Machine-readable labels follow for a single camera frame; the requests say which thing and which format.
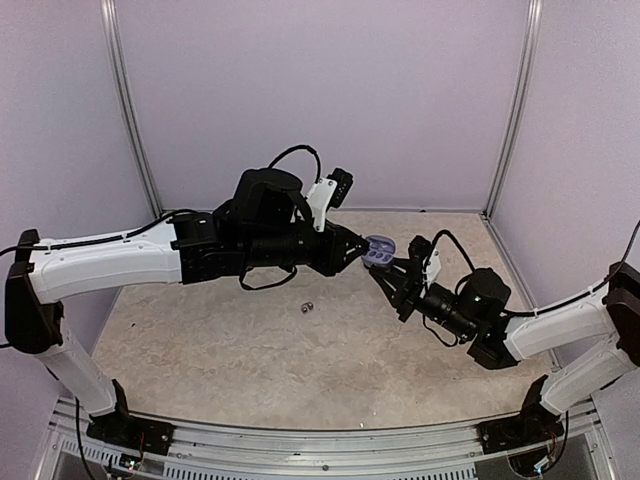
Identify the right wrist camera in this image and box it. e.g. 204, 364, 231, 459
408, 235, 442, 287

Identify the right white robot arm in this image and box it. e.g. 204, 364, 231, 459
363, 254, 639, 444

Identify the right aluminium frame post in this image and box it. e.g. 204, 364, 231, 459
480, 0, 544, 219

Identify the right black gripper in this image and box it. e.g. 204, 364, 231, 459
369, 257, 477, 342

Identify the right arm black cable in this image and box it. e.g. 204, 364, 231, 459
424, 219, 640, 349

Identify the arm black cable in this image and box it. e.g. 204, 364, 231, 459
0, 144, 322, 351
424, 219, 640, 349

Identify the grey oval earbud case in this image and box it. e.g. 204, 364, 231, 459
361, 235, 396, 268

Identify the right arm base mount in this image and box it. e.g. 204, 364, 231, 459
476, 375, 565, 454

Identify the aluminium frame post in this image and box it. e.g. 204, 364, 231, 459
100, 0, 163, 218
480, 0, 544, 219

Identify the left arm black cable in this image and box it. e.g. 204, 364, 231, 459
0, 144, 322, 351

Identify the front aluminium rail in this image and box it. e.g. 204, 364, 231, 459
37, 394, 614, 480

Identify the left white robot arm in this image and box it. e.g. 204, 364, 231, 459
4, 168, 369, 445

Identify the left aluminium frame post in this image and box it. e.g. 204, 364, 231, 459
100, 0, 163, 218

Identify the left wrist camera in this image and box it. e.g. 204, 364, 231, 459
306, 168, 354, 233

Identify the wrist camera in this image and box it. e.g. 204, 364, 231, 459
408, 235, 442, 287
306, 168, 354, 233

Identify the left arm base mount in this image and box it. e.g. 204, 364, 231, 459
87, 380, 175, 456

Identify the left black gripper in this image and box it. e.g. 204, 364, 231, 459
244, 220, 371, 277

